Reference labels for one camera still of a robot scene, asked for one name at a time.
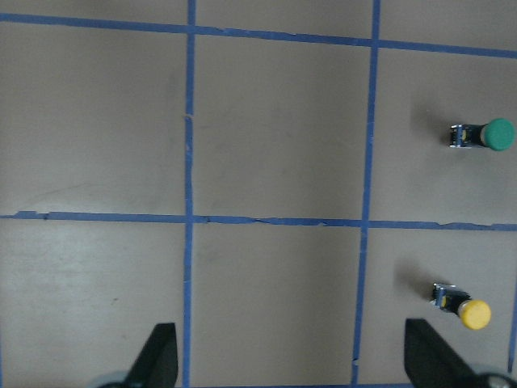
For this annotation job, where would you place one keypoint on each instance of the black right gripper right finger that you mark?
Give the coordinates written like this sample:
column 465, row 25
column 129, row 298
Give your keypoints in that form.
column 429, row 361

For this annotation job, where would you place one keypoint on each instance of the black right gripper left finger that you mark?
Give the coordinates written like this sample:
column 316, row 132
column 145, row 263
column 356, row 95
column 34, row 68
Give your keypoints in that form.
column 157, row 364

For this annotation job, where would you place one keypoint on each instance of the yellow push button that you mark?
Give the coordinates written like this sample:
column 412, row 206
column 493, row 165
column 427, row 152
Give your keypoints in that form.
column 475, row 314

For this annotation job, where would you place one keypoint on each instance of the green push button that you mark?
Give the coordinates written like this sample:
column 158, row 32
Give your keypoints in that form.
column 497, row 135

